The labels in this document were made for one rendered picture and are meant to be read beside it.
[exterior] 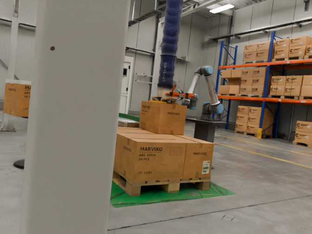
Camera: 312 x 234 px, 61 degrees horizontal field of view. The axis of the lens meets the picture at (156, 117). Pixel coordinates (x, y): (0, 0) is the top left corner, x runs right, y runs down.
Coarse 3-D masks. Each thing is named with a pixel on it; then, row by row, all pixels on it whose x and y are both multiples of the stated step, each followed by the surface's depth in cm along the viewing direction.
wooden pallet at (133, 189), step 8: (112, 176) 304; (120, 184) 285; (128, 184) 265; (136, 184) 260; (144, 184) 265; (152, 184) 269; (160, 184) 274; (168, 184) 280; (176, 184) 284; (192, 184) 319; (200, 184) 307; (208, 184) 307; (128, 192) 264; (136, 192) 261; (168, 192) 280
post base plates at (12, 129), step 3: (3, 123) 560; (6, 123) 555; (12, 123) 568; (6, 126) 552; (12, 126) 569; (0, 129) 553; (3, 129) 555; (6, 129) 550; (9, 129) 561; (12, 129) 569; (15, 129) 574
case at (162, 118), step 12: (144, 108) 378; (156, 108) 346; (168, 108) 342; (180, 108) 350; (144, 120) 375; (156, 120) 344; (168, 120) 344; (180, 120) 352; (156, 132) 341; (168, 132) 346; (180, 132) 354
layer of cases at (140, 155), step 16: (128, 128) 366; (128, 144) 272; (144, 144) 260; (160, 144) 269; (176, 144) 279; (192, 144) 290; (208, 144) 302; (128, 160) 270; (144, 160) 262; (160, 160) 271; (176, 160) 281; (192, 160) 292; (208, 160) 304; (128, 176) 267; (144, 176) 264; (160, 176) 273; (176, 176) 284; (192, 176) 294; (208, 176) 306
